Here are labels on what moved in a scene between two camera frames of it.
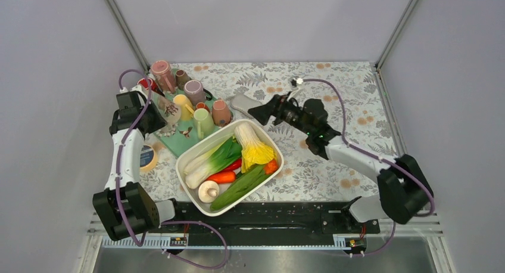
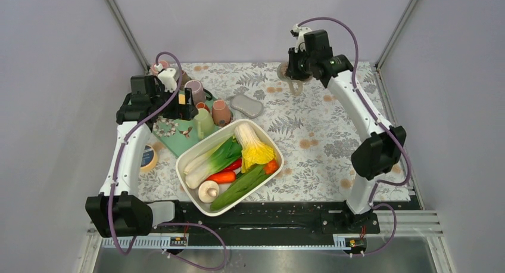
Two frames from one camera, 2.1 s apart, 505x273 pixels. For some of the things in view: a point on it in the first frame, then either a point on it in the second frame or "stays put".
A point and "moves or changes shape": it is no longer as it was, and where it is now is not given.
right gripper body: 292,114 → 299,64
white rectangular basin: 221,168 stays put
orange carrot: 222,177 stays put
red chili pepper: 233,166 stays put
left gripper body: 153,119 → 174,111
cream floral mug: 170,111 moves or changes shape
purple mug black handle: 194,89 stays put
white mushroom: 208,191 stays put
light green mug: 203,123 stays put
